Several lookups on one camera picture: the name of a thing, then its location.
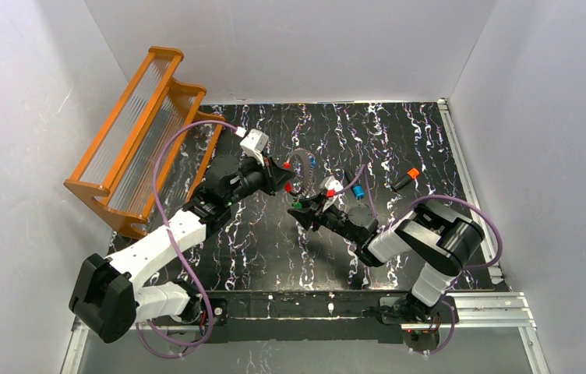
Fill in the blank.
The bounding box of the black marker blue cap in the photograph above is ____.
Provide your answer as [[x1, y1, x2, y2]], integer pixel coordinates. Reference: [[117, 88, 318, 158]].
[[344, 169, 365, 201]]

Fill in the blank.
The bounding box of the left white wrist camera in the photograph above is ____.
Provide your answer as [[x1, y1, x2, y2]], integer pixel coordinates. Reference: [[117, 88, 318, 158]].
[[240, 129, 269, 167]]

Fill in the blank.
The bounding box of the black marker orange cap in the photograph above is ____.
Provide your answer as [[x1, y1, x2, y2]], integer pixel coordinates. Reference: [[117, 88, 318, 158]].
[[390, 168, 420, 192]]

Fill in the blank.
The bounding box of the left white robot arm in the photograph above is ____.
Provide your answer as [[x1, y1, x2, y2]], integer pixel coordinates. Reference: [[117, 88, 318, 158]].
[[69, 155, 296, 343]]

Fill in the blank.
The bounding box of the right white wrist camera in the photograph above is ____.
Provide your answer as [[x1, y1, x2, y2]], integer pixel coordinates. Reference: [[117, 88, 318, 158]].
[[320, 175, 344, 203]]

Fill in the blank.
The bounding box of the metal keyring red grip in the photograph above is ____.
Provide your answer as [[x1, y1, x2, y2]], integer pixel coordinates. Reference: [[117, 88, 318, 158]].
[[284, 148, 314, 199]]

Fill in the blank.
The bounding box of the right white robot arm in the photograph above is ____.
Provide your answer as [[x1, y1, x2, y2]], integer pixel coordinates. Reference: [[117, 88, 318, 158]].
[[287, 194, 485, 312]]

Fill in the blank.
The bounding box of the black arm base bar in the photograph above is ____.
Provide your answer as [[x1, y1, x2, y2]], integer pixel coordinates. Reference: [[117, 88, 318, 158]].
[[210, 291, 420, 344]]

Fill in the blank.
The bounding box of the orange ribbed plastic rack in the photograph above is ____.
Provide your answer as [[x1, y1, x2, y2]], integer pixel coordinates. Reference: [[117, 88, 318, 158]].
[[64, 46, 224, 238]]

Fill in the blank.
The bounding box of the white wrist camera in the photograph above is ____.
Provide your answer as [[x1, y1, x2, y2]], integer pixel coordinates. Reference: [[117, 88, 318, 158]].
[[320, 175, 344, 203], [240, 129, 269, 167]]

